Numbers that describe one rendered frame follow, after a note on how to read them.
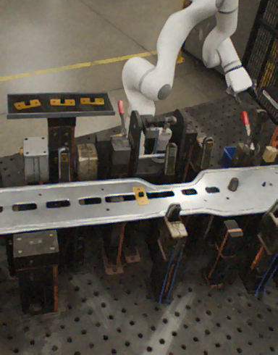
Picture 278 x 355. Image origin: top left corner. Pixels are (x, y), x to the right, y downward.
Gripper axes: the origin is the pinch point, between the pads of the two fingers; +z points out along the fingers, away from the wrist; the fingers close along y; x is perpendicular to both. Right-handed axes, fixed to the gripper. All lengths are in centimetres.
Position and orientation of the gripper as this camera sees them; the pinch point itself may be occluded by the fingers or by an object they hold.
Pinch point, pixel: (247, 99)
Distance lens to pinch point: 200.8
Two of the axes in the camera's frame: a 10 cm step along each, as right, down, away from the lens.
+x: 1.7, -1.6, -9.7
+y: -9.1, 3.6, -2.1
